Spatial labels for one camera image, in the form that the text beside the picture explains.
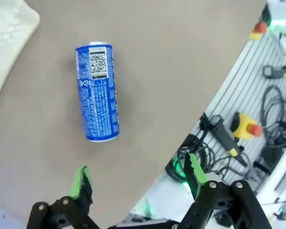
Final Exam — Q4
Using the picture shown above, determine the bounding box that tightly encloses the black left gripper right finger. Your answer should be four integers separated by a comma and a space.
178, 152, 272, 229

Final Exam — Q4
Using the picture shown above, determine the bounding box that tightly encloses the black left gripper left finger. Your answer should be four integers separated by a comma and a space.
26, 166, 105, 229

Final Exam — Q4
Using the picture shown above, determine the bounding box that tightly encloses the blue Pocari Sweat can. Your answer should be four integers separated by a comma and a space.
75, 42, 121, 143

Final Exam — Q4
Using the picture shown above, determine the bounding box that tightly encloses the cream shopping basket brown rim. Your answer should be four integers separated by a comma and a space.
0, 0, 41, 116

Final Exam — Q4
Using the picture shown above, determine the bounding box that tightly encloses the yellow box emergency stop button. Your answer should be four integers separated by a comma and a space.
232, 112, 263, 140

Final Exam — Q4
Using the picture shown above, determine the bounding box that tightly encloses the grey slotted aluminium base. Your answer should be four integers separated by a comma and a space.
123, 23, 286, 229

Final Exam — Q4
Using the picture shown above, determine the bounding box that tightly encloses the black handheld enabling device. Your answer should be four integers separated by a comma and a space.
263, 65, 286, 79

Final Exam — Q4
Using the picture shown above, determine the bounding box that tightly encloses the red emergency stop yellow plate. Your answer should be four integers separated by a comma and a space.
249, 21, 267, 41

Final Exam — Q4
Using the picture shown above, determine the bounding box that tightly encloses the black cable bundle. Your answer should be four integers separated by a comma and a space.
175, 112, 229, 178

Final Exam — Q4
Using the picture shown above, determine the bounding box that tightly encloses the coiled black cable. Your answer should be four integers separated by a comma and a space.
261, 84, 286, 135

